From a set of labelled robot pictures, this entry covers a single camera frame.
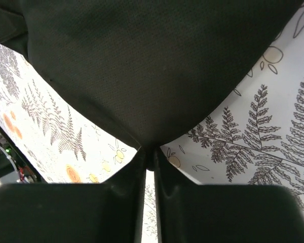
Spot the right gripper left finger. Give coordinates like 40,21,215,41
0,149,146,242

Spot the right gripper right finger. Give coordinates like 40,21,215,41
154,149,304,243

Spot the black t shirt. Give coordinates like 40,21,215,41
0,1,302,171

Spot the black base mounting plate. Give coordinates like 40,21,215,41
0,126,46,183

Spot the floral patterned table mat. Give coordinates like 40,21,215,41
0,1,304,242

